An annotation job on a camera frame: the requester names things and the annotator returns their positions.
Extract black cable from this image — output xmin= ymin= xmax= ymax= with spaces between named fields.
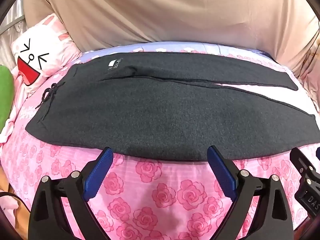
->
xmin=0 ymin=191 xmax=28 ymax=207

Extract beige cloth cover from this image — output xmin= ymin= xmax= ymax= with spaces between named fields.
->
xmin=22 ymin=0 xmax=320 ymax=80

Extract orange cloth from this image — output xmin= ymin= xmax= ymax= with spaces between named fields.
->
xmin=0 ymin=170 xmax=32 ymax=240

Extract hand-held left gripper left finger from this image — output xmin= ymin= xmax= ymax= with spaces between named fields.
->
xmin=28 ymin=147 xmax=114 ymax=240

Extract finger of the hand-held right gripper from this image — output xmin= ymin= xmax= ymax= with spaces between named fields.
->
xmin=290 ymin=147 xmax=320 ymax=180

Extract white lace curtain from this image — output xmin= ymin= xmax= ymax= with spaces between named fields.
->
xmin=0 ymin=0 xmax=28 ymax=54

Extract cartoon rabbit face pillow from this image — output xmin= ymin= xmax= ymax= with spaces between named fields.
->
xmin=11 ymin=14 xmax=82 ymax=87

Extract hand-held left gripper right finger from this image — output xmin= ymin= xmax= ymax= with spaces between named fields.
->
xmin=207 ymin=145 xmax=293 ymax=240

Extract dark grey pants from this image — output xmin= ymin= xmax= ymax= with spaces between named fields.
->
xmin=25 ymin=51 xmax=320 ymax=162

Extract pink floral bedsheet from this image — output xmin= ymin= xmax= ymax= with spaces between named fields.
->
xmin=0 ymin=41 xmax=320 ymax=240

